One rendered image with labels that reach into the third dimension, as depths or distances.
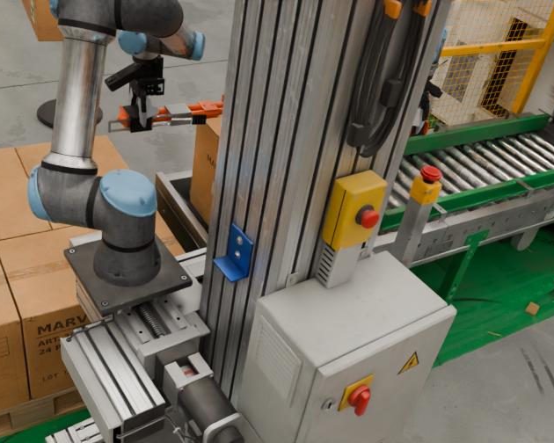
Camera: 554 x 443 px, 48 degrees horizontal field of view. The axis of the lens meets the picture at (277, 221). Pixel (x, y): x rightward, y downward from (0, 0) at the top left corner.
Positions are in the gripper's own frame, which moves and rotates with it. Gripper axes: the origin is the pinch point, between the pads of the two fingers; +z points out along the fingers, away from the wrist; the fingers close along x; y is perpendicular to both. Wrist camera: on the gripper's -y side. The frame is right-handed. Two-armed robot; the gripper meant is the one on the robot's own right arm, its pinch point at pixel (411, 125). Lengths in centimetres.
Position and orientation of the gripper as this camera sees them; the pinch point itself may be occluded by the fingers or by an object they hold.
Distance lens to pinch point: 225.9
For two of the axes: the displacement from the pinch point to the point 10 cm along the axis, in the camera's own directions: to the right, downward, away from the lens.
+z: -1.5, 7.9, 5.9
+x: 4.9, 5.8, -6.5
